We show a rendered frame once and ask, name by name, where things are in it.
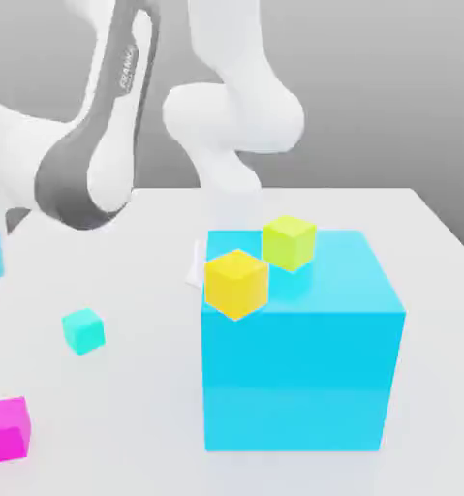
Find small magenta cube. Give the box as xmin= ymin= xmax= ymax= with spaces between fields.
xmin=0 ymin=395 xmax=33 ymax=466

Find small turquoise cube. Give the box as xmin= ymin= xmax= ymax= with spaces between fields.
xmin=61 ymin=307 xmax=107 ymax=357

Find small yellow cube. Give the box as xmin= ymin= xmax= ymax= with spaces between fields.
xmin=203 ymin=248 xmax=270 ymax=322

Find small lime green cube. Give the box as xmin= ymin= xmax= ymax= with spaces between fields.
xmin=261 ymin=215 xmax=318 ymax=273

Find large cyan box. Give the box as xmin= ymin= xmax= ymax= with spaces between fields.
xmin=200 ymin=229 xmax=407 ymax=453

